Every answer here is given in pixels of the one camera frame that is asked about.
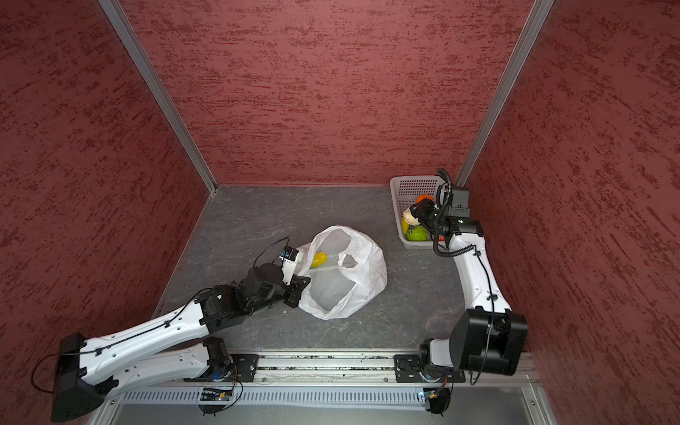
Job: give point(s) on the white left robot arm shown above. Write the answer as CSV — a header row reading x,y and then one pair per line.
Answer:
x,y
180,345

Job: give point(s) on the aluminium front mounting rail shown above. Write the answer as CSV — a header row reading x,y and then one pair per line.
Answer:
x,y
355,367

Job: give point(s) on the orange fruit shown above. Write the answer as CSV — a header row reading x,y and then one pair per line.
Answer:
x,y
424,197

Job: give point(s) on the white plastic bag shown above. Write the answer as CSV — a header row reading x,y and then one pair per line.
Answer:
x,y
354,274

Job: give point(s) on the aluminium right corner post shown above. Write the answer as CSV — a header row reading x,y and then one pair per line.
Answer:
x,y
528,36

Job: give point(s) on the white slotted cable duct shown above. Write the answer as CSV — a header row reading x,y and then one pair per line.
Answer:
x,y
391,397

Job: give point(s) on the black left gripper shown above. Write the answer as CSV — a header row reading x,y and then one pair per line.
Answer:
x,y
297,285

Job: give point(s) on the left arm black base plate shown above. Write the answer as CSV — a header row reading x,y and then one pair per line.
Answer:
x,y
244,366

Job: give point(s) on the aluminium left corner post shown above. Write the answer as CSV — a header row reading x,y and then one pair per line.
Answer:
x,y
123,28

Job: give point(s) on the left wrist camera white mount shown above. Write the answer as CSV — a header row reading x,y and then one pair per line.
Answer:
x,y
290,258

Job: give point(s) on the beige ginger root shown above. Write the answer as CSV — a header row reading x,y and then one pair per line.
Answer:
x,y
409,218

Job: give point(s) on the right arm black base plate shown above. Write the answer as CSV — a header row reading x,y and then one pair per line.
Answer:
x,y
413,368

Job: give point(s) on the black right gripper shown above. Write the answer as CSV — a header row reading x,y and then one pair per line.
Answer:
x,y
421,211

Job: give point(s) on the green fruit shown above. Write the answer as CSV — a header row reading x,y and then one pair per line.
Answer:
x,y
417,234

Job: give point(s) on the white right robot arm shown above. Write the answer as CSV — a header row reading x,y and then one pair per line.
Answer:
x,y
489,338

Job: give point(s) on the aluminium corner post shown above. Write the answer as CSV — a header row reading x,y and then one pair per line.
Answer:
x,y
123,28
528,36

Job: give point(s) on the yellow fruit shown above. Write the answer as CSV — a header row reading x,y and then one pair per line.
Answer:
x,y
319,259

